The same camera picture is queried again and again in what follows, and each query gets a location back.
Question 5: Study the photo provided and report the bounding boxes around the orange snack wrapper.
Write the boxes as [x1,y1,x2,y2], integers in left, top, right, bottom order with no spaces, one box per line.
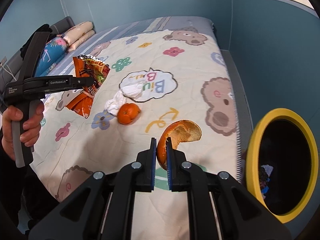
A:
[65,54,110,119]

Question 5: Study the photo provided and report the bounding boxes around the white tissue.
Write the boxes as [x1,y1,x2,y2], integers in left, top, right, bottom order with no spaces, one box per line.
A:
[104,90,126,116]
[121,83,143,99]

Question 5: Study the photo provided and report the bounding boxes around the whole orange tangerine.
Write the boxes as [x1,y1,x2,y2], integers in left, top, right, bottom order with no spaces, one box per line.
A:
[117,103,141,125]

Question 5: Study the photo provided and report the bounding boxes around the blue rubber glove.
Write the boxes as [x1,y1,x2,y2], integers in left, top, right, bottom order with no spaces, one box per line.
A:
[260,178,270,198]

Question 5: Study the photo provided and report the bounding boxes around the yellow rimmed black trash bin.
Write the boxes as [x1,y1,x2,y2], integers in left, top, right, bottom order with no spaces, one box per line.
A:
[245,108,319,223]

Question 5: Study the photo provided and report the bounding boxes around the person's left hand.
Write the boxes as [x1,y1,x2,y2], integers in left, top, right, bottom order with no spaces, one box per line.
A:
[1,101,45,161]

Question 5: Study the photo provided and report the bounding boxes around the grey bed headboard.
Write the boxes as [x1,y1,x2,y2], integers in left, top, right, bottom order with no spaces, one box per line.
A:
[1,16,75,94]

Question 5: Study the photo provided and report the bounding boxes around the blue floral folded quilt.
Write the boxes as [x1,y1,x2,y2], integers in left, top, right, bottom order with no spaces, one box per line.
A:
[34,36,67,77]

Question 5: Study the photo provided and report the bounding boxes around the peach folded quilt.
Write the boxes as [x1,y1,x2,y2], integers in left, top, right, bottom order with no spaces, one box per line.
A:
[62,21,95,53]

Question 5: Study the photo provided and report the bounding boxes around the black folded clothing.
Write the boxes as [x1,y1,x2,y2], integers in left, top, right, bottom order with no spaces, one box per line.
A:
[19,23,58,58]

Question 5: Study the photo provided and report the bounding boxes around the cream bear print quilt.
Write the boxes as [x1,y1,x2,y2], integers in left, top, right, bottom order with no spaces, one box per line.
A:
[30,28,242,240]

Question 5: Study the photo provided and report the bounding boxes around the white charging cable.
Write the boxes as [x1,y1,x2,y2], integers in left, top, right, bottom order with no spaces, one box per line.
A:
[0,62,18,81]

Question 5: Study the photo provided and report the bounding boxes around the wall socket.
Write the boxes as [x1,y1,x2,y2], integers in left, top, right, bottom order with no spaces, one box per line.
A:
[1,57,7,64]

